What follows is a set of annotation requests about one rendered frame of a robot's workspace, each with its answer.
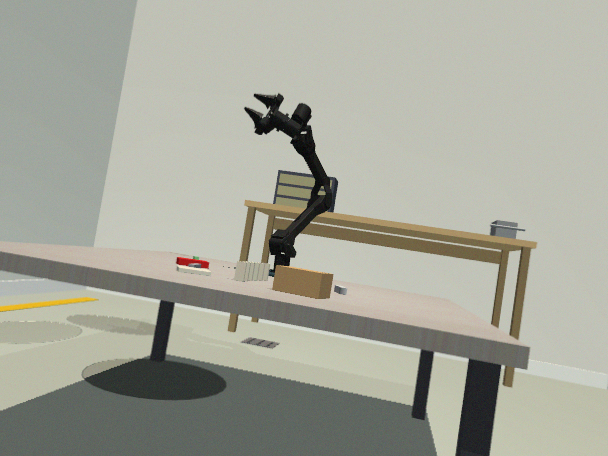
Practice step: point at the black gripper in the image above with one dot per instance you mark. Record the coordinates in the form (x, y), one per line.
(277, 119)

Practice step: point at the red flat block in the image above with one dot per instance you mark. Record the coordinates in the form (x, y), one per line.
(186, 261)

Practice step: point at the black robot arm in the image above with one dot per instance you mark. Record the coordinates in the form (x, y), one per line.
(282, 241)

